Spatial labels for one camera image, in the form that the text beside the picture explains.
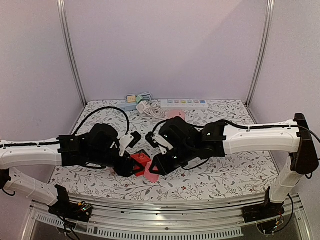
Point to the left aluminium corner post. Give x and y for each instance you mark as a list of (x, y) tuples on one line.
[(61, 5)]

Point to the right aluminium corner post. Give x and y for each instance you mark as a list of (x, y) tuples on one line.
[(270, 4)]

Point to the white plug block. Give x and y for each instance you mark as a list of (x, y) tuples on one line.
[(142, 107)]

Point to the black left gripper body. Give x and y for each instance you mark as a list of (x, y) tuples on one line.
[(99, 158)]

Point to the red cube socket adapter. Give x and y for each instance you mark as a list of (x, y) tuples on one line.
[(142, 157)]

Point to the pink plug adapter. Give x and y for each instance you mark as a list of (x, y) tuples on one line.
[(152, 177)]

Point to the aluminium corner post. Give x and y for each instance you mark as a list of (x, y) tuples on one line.
[(61, 5), (270, 4)]

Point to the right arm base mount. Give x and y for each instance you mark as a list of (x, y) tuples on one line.
[(262, 211)]

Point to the aluminium front rail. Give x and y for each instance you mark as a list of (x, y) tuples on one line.
[(215, 219)]

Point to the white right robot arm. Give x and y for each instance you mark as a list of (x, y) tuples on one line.
[(292, 136)]

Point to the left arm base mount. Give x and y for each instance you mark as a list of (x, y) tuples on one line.
[(63, 208)]

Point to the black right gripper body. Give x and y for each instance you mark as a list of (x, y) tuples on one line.
[(165, 160)]

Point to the white colourful power strip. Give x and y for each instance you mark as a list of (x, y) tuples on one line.
[(183, 104)]

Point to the yellow cube socket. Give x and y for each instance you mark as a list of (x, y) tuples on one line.
[(131, 98)]

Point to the pink round cable reel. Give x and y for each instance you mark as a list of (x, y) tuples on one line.
[(176, 113)]

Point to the floral table cloth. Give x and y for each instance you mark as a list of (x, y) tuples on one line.
[(231, 176)]

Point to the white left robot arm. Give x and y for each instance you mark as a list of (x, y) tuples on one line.
[(34, 153)]

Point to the green beige socket adapter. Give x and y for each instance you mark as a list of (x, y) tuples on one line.
[(145, 96)]

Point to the blue power strip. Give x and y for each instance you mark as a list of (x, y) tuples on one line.
[(126, 107)]

